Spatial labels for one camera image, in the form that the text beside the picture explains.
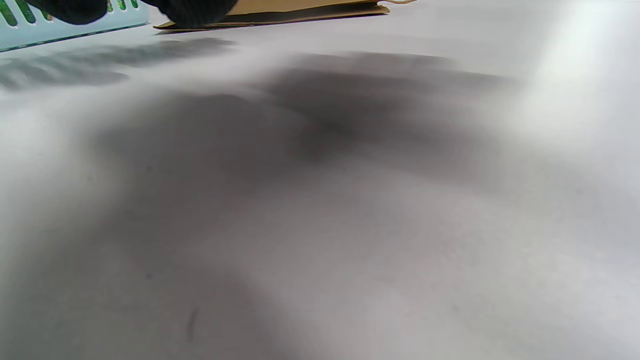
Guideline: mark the person's right hand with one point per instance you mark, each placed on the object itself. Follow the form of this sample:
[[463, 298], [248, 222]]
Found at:
[[195, 12]]

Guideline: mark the brown paper bag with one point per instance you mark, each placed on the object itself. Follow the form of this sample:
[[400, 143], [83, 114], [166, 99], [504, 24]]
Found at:
[[300, 11]]

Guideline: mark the light blue plastic basket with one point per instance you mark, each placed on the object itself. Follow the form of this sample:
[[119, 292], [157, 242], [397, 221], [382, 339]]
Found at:
[[75, 30]]

